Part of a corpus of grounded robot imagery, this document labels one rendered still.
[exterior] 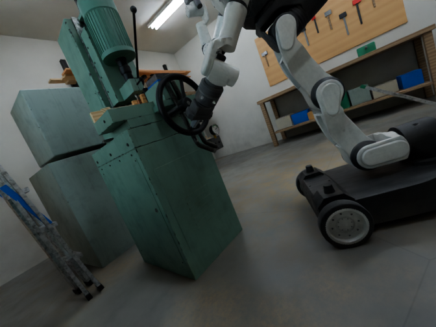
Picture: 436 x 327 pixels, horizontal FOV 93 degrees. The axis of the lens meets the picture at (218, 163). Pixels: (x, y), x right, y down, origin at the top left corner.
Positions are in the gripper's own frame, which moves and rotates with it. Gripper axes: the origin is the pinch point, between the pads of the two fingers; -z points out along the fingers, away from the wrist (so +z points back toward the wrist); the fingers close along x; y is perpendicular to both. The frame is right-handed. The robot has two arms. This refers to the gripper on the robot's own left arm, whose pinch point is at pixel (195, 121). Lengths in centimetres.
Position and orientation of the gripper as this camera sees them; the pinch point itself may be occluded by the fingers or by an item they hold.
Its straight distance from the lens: 88.5
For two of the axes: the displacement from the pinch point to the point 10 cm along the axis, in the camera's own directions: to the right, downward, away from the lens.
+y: -5.0, -7.8, 3.8
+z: 4.2, -6.1, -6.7
